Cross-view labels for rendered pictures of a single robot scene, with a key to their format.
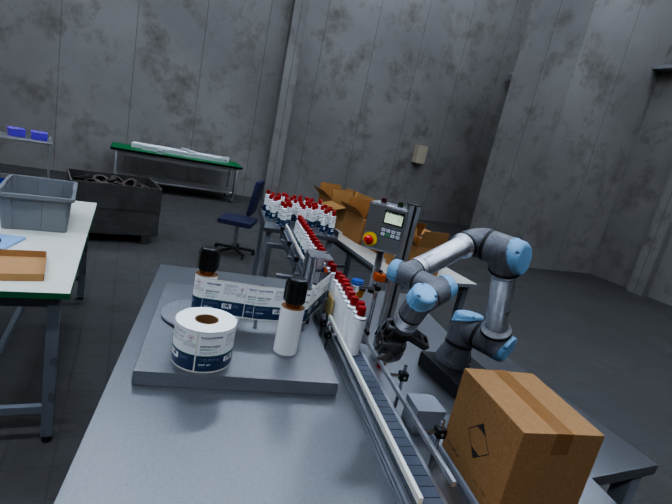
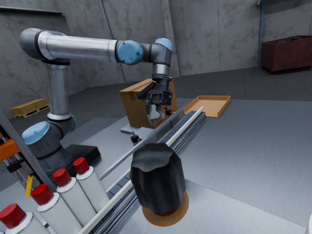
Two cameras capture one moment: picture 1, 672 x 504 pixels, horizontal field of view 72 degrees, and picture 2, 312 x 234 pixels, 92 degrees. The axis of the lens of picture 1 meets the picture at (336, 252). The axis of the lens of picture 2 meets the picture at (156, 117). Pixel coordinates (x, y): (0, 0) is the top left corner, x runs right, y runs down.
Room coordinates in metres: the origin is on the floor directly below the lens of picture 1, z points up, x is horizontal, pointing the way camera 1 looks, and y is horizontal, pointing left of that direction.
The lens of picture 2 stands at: (1.69, 0.29, 1.32)
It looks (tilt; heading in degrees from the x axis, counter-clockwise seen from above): 24 degrees down; 239
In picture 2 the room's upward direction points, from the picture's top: 13 degrees counter-clockwise
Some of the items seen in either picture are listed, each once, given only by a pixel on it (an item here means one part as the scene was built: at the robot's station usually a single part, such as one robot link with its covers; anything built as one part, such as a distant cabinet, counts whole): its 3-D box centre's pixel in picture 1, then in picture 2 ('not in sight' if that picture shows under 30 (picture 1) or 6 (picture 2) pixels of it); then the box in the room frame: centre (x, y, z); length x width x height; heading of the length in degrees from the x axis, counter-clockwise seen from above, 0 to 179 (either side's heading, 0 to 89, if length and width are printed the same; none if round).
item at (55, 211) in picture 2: (350, 319); (59, 216); (1.81, -0.12, 0.98); 0.05 x 0.05 x 0.20
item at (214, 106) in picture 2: not in sight; (207, 105); (0.80, -0.40, 0.85); 0.30 x 0.26 x 0.04; 16
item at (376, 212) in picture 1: (387, 227); not in sight; (1.88, -0.19, 1.38); 0.17 x 0.10 x 0.19; 71
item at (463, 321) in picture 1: (466, 327); (42, 137); (1.82, -0.59, 1.05); 0.13 x 0.12 x 0.14; 47
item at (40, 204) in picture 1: (39, 203); not in sight; (2.84, 1.91, 0.91); 0.60 x 0.40 x 0.22; 30
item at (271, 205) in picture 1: (297, 209); not in sight; (4.17, 0.43, 0.98); 0.57 x 0.46 x 0.21; 106
